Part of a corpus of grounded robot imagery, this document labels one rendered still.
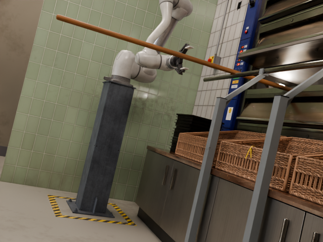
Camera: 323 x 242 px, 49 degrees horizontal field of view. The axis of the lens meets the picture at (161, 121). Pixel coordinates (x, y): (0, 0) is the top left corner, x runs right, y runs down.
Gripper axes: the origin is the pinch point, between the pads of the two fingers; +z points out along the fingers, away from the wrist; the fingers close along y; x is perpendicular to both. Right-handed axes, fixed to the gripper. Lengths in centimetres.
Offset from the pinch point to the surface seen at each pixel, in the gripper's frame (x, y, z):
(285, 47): -53, -20, 21
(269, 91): -68, 3, -6
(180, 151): -19, 58, -22
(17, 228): 73, 119, -12
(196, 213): -8, 86, 37
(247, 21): -65, -56, -51
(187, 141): -18, 50, -13
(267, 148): -6, 46, 84
